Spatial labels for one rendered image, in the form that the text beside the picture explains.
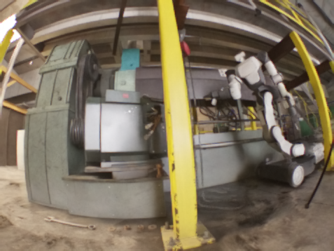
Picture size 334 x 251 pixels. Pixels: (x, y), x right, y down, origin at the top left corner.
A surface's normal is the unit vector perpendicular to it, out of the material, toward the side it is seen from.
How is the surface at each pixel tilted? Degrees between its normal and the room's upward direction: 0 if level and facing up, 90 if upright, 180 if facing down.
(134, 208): 90
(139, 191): 90
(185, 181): 90
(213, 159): 90
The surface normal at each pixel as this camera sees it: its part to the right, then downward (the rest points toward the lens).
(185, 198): 0.12, -0.18
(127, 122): 0.44, -0.19
